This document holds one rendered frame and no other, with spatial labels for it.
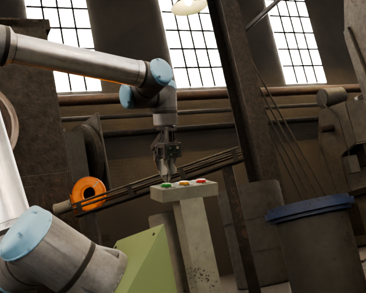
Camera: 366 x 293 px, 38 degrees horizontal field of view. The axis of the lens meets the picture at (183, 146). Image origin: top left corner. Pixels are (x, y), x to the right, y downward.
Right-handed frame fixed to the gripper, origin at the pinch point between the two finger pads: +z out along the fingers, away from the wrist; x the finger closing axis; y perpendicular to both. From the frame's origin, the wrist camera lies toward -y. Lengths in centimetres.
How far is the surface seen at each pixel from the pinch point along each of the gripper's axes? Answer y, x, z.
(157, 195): 1.7, -4.5, 5.6
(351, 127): -507, 600, 36
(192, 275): 13.4, 2.5, 34.0
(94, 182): -55, -10, 7
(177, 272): 1.5, 2.3, 36.5
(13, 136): -81, -40, -15
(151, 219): -9.9, -2.2, 17.1
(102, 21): -789, 259, -175
